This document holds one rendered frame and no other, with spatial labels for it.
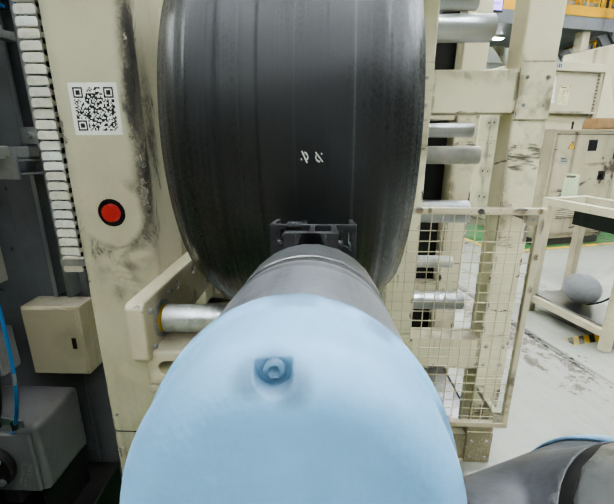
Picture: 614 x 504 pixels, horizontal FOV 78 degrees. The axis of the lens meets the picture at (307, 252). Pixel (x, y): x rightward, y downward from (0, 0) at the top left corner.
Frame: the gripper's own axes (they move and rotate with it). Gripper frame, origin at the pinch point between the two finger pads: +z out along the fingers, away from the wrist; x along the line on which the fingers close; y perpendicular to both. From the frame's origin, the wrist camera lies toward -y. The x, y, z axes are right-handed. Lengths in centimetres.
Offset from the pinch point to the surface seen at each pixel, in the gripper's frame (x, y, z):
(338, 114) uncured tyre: -2.2, 17.2, -4.9
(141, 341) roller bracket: 25.8, -12.5, 7.9
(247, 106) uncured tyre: 6.8, 18.0, -4.9
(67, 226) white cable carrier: 42.5, 3.3, 18.4
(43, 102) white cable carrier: 43, 23, 16
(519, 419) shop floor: -87, -89, 111
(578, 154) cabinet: -271, 45, 383
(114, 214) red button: 33.2, 5.5, 16.6
